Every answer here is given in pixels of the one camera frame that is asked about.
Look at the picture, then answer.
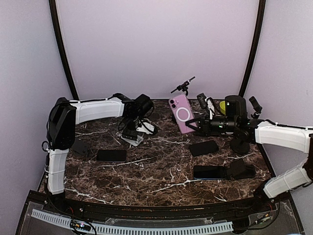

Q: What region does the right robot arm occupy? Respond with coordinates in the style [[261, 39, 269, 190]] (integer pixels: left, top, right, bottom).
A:
[[185, 95, 313, 212]]

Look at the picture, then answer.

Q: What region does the white cable duct strip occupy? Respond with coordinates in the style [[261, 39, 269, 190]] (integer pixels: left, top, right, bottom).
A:
[[31, 209, 233, 235]]

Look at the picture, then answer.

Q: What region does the dark grey stand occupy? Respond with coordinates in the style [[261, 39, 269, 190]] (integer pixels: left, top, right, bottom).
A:
[[71, 138, 90, 157]]

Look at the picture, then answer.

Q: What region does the black front tripod phone stand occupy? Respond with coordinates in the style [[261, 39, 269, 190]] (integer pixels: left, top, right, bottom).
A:
[[227, 95, 262, 154]]

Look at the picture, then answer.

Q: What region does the dark phone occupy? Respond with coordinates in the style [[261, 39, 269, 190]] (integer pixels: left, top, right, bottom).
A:
[[188, 140, 219, 157]]

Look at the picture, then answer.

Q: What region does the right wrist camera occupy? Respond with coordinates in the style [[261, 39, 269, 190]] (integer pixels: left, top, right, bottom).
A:
[[197, 93, 215, 116]]

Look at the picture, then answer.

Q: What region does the purple phone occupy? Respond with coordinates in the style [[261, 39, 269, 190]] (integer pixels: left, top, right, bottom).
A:
[[168, 94, 195, 134]]

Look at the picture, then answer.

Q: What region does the blue edged black phone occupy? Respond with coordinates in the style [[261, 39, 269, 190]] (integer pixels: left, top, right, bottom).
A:
[[193, 165, 226, 180]]

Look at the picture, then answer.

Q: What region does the white folding phone stand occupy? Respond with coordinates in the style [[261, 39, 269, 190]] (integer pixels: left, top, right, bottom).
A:
[[121, 134, 144, 147]]

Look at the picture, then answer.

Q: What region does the black rear gooseneck phone stand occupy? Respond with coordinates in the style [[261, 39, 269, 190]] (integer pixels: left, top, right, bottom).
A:
[[171, 76, 196, 96]]

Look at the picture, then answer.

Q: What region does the lime green plastic bowl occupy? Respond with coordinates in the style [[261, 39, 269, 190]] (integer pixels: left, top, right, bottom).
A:
[[219, 101, 225, 115]]

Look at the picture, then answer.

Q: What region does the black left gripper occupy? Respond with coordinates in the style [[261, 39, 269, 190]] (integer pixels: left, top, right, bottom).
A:
[[122, 114, 144, 141]]

